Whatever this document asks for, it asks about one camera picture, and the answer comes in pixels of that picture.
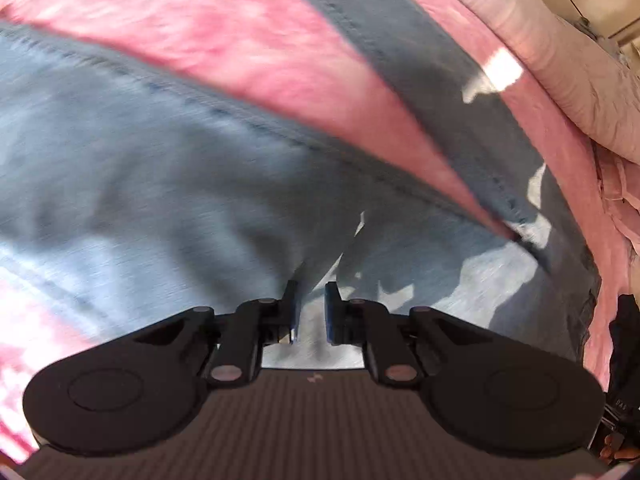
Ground pink pillow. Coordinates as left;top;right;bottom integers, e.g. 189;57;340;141
592;144;640;262

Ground person's right hand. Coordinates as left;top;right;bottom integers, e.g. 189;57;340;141
599;431;640;462

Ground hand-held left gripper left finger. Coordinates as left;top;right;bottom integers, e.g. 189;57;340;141
134;280;301;389

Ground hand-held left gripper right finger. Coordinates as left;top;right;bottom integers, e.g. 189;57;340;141
324;281;507;388

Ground striped lilac duvet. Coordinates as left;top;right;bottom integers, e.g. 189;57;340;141
404;0;640;162

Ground blue denim jeans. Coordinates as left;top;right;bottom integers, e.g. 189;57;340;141
0;0;602;372

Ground pink floral blanket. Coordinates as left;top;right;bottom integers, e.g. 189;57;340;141
0;0;640;464

